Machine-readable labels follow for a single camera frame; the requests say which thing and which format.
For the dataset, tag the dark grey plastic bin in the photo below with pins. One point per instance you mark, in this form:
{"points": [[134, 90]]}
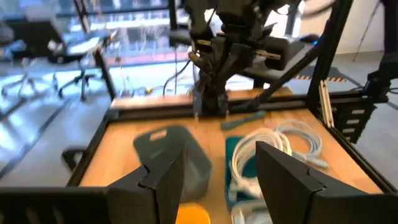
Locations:
{"points": [[161, 149]]}

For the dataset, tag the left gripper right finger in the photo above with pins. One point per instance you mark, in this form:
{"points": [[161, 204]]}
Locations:
{"points": [[286, 186]]}

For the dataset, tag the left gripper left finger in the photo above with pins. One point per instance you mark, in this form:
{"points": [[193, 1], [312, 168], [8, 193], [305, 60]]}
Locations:
{"points": [[161, 186]]}

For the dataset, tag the black office chair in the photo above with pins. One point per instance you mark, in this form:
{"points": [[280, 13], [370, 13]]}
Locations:
{"points": [[77, 53]]}

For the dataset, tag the black equipment stand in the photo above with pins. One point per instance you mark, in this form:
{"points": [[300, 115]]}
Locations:
{"points": [[382, 81]]}

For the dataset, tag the black aluminium table frame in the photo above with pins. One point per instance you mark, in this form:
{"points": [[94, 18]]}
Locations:
{"points": [[149, 112]]}

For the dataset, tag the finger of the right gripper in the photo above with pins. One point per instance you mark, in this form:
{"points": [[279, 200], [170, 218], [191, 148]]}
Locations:
{"points": [[223, 60], [242, 57]]}

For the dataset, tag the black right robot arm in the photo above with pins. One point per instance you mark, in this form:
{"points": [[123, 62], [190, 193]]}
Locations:
{"points": [[214, 93]]}

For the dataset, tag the teal plastic bin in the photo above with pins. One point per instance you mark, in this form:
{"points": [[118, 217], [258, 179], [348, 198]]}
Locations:
{"points": [[231, 149]]}

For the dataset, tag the yellow plastic bin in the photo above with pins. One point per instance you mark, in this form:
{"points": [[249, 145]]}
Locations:
{"points": [[192, 214]]}

